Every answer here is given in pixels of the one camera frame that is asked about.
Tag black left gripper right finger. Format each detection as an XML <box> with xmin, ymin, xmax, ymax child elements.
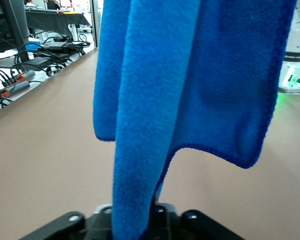
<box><xmin>142</xmin><ymin>201</ymin><xmax>245</xmax><ymax>240</ymax></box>

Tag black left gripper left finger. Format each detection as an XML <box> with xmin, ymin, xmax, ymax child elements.
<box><xmin>19</xmin><ymin>204</ymin><xmax>114</xmax><ymax>240</ymax></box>

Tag blue microfibre towel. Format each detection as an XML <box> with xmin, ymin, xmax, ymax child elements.
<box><xmin>92</xmin><ymin>0</ymin><xmax>298</xmax><ymax>240</ymax></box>

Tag grey power strip orange switches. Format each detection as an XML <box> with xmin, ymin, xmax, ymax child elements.
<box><xmin>1</xmin><ymin>69</ymin><xmax>36</xmax><ymax>87</ymax></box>
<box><xmin>0</xmin><ymin>80</ymin><xmax>31</xmax><ymax>99</ymax></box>

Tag flat black power brick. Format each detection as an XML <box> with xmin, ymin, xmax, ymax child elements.
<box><xmin>47</xmin><ymin>40</ymin><xmax>85</xmax><ymax>53</ymax></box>

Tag small blue box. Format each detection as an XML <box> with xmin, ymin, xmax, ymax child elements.
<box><xmin>24</xmin><ymin>42</ymin><xmax>42</xmax><ymax>51</ymax></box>

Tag table with black cloth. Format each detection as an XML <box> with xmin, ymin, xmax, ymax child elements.
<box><xmin>24</xmin><ymin>10</ymin><xmax>92</xmax><ymax>36</ymax></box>

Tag grey metal column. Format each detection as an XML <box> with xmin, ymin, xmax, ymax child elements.
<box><xmin>89</xmin><ymin>0</ymin><xmax>101</xmax><ymax>49</ymax></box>

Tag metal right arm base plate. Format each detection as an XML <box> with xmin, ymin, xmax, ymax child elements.
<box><xmin>278</xmin><ymin>84</ymin><xmax>300</xmax><ymax>96</ymax></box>

